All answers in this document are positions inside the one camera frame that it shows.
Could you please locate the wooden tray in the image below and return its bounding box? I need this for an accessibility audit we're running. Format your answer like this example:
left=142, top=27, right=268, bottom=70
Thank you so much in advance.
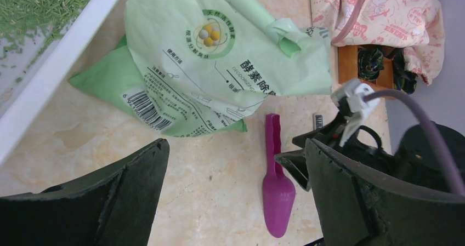
left=337, top=44, right=401, bottom=91

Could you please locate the white plastic litter box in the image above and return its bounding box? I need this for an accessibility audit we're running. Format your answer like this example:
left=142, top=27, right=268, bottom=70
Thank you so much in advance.
left=1, top=0, right=119, bottom=162

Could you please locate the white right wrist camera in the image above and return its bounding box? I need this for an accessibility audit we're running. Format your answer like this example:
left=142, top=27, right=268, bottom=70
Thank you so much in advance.
left=331, top=78, right=380, bottom=147

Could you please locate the dark patterned item right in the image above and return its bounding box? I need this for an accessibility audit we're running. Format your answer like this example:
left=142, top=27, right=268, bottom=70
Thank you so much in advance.
left=389, top=48, right=417, bottom=95

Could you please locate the dark patterned item left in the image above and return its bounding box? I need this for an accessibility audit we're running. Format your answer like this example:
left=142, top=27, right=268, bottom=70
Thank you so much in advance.
left=358, top=47, right=384, bottom=82

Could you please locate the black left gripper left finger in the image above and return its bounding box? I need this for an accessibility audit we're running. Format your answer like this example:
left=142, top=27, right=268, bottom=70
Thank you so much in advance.
left=1, top=139, right=170, bottom=245

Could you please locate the green cat litter bag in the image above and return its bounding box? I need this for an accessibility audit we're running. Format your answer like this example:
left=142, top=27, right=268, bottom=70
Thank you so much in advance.
left=69, top=0, right=332, bottom=138

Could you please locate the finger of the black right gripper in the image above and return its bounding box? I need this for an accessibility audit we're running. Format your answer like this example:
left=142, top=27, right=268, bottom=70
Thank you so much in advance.
left=274, top=150, right=311, bottom=192

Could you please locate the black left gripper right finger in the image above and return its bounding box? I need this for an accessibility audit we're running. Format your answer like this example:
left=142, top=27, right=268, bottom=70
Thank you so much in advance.
left=305, top=140, right=464, bottom=245

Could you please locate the green litter in box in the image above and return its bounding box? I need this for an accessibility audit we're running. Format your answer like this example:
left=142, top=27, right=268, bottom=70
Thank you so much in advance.
left=0, top=0, right=103, bottom=85

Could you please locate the pink patterned cloth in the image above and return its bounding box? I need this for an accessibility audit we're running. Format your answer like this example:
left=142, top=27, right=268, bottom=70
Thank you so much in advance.
left=310, top=0, right=445, bottom=85

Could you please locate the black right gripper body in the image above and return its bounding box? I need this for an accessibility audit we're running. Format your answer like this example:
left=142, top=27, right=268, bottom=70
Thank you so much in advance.
left=292, top=113, right=450, bottom=192

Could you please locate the dark patterned item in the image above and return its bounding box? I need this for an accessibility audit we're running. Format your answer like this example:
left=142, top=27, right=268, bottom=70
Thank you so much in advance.
left=358, top=47, right=384, bottom=82
left=389, top=48, right=417, bottom=95

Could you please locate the purple plastic scoop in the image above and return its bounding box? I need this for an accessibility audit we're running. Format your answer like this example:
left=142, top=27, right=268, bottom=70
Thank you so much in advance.
left=262, top=113, right=296, bottom=238

